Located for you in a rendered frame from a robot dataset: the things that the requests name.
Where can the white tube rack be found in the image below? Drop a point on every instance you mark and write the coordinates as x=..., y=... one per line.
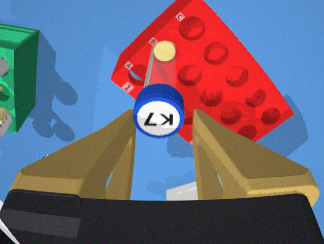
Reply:
x=184, y=192

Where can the red tube rack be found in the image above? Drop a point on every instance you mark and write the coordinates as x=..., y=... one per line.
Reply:
x=225, y=54

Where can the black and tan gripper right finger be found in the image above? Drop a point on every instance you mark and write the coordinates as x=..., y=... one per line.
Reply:
x=246, y=168

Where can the blue bench mat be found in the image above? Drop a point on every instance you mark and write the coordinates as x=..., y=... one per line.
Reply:
x=80, y=42

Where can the green test tube rack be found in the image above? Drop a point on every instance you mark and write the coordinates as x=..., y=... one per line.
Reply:
x=20, y=80

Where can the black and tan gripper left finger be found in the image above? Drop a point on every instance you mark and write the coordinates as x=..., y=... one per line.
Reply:
x=84, y=166

